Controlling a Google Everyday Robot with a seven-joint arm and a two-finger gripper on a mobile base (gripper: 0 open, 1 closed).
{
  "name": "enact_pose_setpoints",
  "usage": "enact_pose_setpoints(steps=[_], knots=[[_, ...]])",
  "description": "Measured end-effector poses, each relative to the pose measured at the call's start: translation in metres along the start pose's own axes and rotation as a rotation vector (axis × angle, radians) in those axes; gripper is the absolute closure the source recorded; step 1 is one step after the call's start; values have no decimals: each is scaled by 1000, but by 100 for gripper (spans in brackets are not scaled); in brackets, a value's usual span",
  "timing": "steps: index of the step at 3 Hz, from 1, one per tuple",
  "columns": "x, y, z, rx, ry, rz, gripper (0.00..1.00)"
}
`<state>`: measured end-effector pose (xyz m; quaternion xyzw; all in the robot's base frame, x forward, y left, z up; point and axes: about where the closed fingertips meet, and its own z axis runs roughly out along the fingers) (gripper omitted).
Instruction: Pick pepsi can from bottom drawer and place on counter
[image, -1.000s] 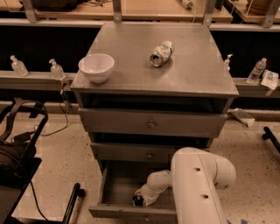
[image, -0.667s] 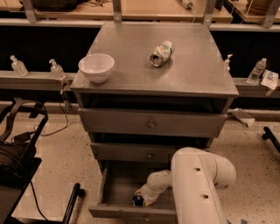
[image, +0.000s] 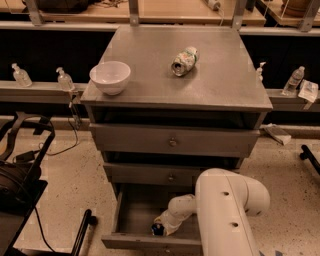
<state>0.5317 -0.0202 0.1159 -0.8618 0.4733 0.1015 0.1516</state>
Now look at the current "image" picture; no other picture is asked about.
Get grey three-drawer cabinet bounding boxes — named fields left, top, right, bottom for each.
left=80, top=25, right=274, bottom=256

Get clear sanitizer bottle far left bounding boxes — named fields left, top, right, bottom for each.
left=11, top=63, right=32, bottom=87

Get black cable on floor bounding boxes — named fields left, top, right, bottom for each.
left=13, top=101, right=82, bottom=162

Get black chair leg right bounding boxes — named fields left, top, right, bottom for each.
left=300, top=145, right=320, bottom=175

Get black stand leg bottom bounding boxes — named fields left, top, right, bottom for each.
left=71, top=209, right=98, bottom=256

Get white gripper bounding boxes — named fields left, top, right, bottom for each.
left=154, top=210, right=185, bottom=236

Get green white soda can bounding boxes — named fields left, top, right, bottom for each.
left=171, top=46, right=199, bottom=77

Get clear sanitizer bottle near cabinet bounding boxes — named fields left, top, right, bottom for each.
left=56, top=67, right=75, bottom=92

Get white plastic packet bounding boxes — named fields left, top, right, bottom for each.
left=298, top=79, right=319, bottom=103

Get white power adapter top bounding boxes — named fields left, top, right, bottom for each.
left=203, top=0, right=221, bottom=11

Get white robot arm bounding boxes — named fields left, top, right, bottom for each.
left=152, top=168, right=270, bottom=256

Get clear water bottle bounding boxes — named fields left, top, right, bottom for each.
left=282, top=66, right=305, bottom=95

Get blue crushed pepsi can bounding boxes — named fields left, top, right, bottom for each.
left=151, top=223, right=164, bottom=236

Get white bowl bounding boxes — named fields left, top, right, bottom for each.
left=89, top=61, right=131, bottom=95

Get small pump bottle right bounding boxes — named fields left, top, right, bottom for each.
left=256, top=62, right=266, bottom=82

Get grey middle drawer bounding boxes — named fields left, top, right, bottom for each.
left=103, top=162, right=240, bottom=188

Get black chair left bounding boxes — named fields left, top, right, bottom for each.
left=0, top=112, right=55, bottom=256

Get grey top drawer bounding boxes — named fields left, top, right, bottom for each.
left=89, top=124, right=260, bottom=158

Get grey open bottom drawer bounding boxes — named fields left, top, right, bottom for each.
left=102, top=184, right=203, bottom=256

